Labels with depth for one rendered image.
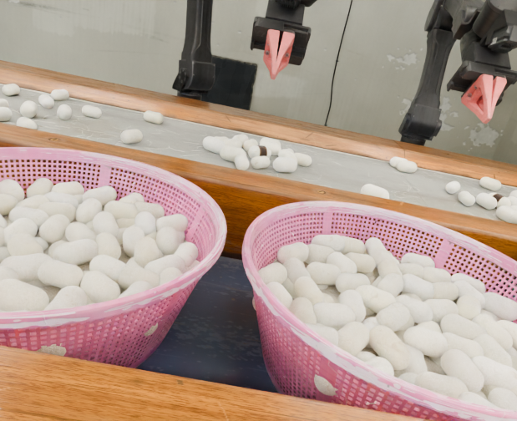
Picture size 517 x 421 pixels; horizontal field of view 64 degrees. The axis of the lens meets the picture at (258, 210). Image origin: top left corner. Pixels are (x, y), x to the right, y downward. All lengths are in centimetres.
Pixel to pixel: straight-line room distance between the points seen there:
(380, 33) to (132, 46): 148
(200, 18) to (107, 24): 178
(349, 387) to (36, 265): 22
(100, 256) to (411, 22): 262
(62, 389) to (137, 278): 12
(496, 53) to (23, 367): 85
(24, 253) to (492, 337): 34
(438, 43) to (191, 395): 110
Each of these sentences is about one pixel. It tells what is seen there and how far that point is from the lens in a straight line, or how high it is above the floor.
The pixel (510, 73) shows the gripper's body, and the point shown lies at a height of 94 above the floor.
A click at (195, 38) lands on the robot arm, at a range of 106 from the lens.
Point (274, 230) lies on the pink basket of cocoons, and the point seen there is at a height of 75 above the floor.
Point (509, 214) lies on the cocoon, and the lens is 67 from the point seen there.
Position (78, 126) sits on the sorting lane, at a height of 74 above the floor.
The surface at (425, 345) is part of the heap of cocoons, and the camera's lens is 33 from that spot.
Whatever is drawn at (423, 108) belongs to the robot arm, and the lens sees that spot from 114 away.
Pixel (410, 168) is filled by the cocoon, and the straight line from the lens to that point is 78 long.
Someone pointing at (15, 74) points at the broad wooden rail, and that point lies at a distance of 93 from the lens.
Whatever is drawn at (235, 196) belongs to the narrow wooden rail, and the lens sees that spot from 45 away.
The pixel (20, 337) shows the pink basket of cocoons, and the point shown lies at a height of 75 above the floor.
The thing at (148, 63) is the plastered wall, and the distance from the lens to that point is 276.
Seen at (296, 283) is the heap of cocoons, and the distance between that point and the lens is 34.
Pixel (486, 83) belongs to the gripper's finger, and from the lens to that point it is 84.
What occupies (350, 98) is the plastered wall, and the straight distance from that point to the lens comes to 276.
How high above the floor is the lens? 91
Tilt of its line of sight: 23 degrees down
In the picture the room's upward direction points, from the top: 12 degrees clockwise
